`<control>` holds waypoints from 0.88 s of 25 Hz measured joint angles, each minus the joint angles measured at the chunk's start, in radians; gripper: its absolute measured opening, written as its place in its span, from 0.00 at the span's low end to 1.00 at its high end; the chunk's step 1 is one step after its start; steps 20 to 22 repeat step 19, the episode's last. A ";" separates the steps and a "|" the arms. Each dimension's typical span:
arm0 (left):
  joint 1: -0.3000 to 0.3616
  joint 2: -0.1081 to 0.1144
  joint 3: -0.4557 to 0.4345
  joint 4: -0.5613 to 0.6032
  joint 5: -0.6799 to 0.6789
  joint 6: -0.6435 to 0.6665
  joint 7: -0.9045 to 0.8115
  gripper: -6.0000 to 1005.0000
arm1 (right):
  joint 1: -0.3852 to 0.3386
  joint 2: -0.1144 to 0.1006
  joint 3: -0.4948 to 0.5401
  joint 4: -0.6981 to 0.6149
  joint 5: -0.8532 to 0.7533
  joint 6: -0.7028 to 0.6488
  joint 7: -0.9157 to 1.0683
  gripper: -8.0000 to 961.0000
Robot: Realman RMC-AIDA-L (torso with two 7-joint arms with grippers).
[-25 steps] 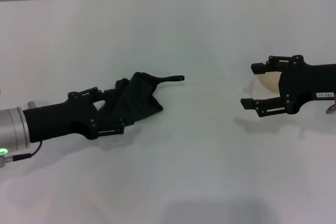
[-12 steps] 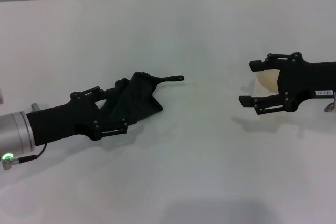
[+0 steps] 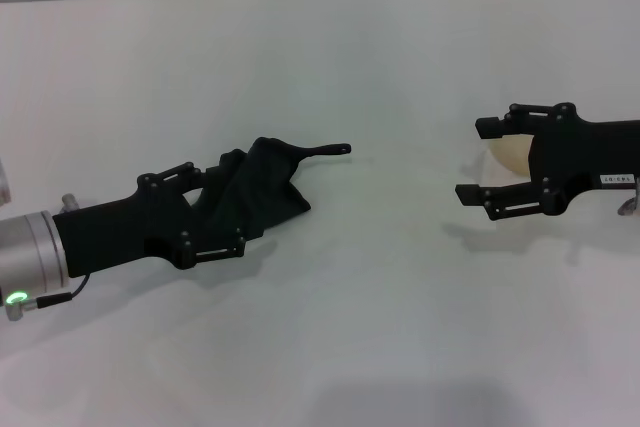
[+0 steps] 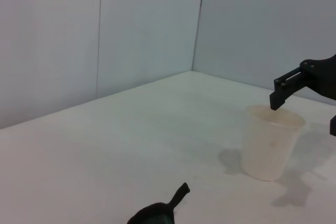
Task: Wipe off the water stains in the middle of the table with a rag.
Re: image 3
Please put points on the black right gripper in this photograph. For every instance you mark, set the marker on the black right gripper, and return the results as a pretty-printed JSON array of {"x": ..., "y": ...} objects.
[{"x": 585, "y": 157}]

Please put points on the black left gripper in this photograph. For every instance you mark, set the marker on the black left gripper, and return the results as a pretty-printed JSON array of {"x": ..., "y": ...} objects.
[{"x": 120, "y": 232}]

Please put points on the white paper cup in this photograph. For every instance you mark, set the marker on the white paper cup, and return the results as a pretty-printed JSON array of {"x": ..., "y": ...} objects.
[{"x": 510, "y": 157}]

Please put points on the dark blue rag with loop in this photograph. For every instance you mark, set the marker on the dark blue rag with loop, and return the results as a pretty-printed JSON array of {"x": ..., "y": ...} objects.
[{"x": 265, "y": 187}]

